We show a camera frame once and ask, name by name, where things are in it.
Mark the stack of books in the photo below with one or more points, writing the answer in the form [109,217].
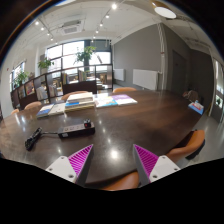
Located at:
[79,101]

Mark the white wall radiator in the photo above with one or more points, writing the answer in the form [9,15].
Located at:
[145,78]

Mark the orange chair near bottom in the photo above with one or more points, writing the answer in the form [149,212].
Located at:
[124,182]

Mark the purple cover book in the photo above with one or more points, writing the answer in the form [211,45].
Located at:
[123,99]

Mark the ceiling air conditioner unit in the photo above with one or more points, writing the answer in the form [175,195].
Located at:
[70,27]

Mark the colourful magazine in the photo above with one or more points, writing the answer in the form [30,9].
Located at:
[105,101]

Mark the potted plant centre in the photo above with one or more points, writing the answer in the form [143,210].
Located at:
[85,55]

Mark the potted plant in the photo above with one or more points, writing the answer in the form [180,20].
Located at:
[44,65]
[85,55]
[21,77]

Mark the orange chair far left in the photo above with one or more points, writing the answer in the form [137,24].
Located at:
[32,105]

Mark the orange chair far centre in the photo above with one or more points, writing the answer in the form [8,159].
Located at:
[124,89]

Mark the white open booklet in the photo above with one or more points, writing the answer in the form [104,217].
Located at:
[57,109]

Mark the orange chair right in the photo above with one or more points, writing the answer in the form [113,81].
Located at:
[190,149]

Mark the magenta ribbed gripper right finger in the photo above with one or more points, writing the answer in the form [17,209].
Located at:
[151,167]

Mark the round white ceiling lamp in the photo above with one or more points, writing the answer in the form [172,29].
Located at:
[167,13]

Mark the black power strip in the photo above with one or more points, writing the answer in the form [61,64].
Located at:
[75,130]

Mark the potted plant far left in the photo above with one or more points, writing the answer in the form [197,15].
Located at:
[21,77]

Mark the blue box on table edge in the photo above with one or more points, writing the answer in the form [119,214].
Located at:
[196,107]

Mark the dark wooden bookshelf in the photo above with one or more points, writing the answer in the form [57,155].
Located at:
[51,86]

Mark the orange chair left edge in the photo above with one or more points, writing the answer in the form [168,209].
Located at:
[15,111]

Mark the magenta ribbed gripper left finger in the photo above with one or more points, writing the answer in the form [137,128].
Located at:
[75,167]

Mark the blue cover book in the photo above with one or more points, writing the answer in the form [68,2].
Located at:
[44,111]

